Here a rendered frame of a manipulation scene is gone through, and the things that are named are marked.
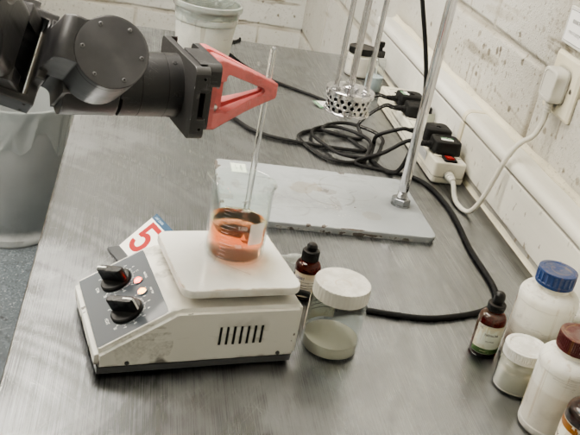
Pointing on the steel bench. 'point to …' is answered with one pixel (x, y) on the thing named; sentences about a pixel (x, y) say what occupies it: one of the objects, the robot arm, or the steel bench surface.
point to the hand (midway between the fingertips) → (267, 89)
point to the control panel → (90, 286)
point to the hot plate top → (206, 267)
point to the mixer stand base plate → (339, 204)
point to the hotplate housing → (198, 330)
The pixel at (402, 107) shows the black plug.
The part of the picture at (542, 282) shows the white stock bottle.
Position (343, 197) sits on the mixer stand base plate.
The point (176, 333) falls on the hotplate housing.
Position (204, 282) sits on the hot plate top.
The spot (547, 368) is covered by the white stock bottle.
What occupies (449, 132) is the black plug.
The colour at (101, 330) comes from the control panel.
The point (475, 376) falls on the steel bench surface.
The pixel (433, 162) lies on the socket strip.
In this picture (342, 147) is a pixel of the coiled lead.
